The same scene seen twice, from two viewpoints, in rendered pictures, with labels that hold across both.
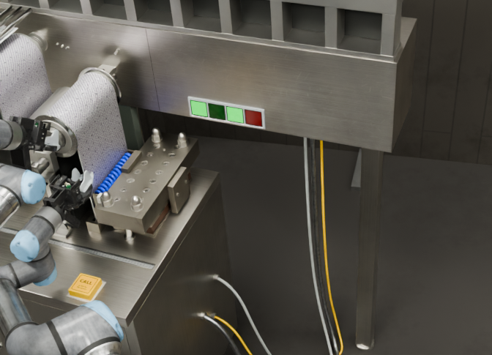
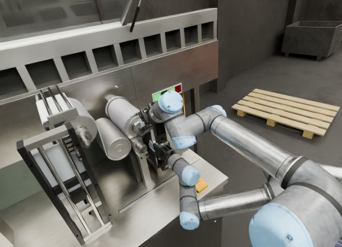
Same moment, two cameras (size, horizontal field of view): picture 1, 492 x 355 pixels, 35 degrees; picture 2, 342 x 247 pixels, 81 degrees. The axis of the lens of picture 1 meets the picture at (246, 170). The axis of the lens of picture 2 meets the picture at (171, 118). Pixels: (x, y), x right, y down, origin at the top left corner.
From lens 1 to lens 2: 1.85 m
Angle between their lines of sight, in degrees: 46
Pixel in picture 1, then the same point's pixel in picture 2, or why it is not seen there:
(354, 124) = (208, 72)
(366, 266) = (199, 137)
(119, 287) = (205, 173)
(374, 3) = (211, 17)
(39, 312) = (178, 225)
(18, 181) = (217, 111)
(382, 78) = (215, 48)
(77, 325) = not seen: hidden behind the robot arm
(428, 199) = not seen: hidden behind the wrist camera
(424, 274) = not seen: hidden behind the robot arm
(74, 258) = (172, 185)
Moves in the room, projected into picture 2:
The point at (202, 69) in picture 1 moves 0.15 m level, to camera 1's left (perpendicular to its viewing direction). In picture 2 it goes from (157, 76) to (143, 85)
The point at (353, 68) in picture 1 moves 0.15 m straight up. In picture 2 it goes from (207, 48) to (207, 25)
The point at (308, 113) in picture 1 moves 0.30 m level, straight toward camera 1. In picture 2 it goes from (195, 76) to (234, 81)
